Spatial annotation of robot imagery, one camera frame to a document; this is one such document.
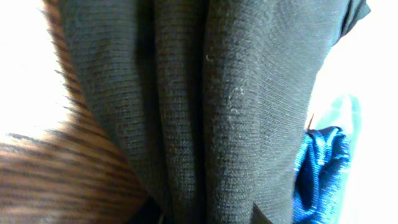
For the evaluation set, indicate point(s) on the blue sequin fabric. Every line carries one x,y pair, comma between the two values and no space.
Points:
323,162

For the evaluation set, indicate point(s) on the black cloth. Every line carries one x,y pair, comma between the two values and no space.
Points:
207,99

